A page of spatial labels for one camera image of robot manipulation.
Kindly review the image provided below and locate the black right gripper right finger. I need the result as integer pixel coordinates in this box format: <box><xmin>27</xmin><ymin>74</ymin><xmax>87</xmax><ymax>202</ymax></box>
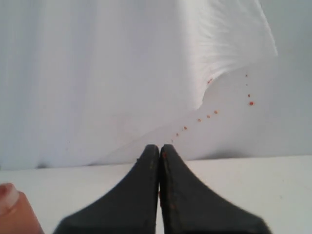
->
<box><xmin>159</xmin><ymin>144</ymin><xmax>271</xmax><ymax>234</ymax></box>

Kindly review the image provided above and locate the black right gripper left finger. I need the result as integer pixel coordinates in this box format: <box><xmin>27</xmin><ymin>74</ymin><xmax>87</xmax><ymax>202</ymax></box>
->
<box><xmin>54</xmin><ymin>144</ymin><xmax>159</xmax><ymax>234</ymax></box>

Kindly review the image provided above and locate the red sauce squeeze bottle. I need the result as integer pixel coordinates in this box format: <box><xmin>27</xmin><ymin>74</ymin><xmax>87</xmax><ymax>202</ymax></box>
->
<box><xmin>0</xmin><ymin>183</ymin><xmax>44</xmax><ymax>234</ymax></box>

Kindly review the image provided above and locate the white backdrop sheet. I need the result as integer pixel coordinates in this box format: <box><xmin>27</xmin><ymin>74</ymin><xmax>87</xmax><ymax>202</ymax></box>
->
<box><xmin>0</xmin><ymin>0</ymin><xmax>312</xmax><ymax>170</ymax></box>

